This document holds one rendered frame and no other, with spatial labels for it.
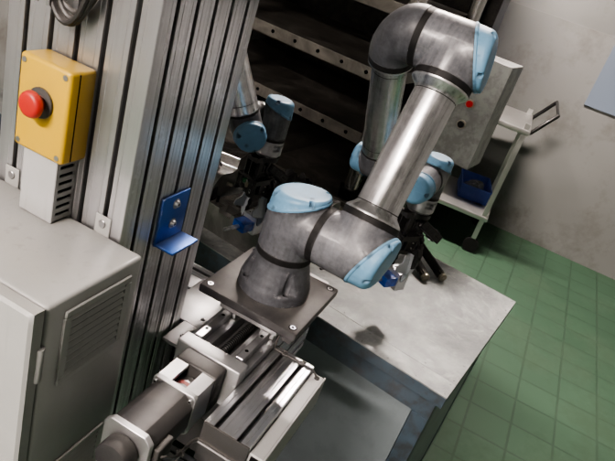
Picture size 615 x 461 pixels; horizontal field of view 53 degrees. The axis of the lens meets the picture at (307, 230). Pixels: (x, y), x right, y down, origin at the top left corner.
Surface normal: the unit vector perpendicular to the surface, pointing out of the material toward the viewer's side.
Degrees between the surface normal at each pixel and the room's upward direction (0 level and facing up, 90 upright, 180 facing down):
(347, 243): 65
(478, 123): 90
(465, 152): 90
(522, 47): 90
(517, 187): 90
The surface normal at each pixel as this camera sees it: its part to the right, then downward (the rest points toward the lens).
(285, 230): -0.45, 0.29
